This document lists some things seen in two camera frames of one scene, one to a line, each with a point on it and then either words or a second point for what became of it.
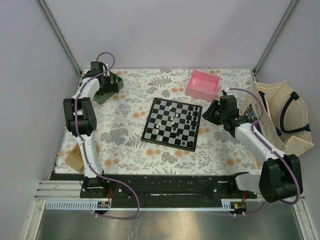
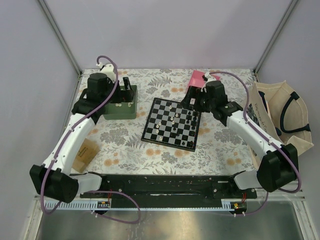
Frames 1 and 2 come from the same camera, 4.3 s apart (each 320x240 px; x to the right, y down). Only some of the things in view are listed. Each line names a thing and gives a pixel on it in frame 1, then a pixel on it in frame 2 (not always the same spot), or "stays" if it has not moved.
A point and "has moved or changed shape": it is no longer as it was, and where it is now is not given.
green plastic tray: x=115 y=79 has moved or changed shape
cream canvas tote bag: x=285 y=123 stays
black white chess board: x=173 y=123 stays
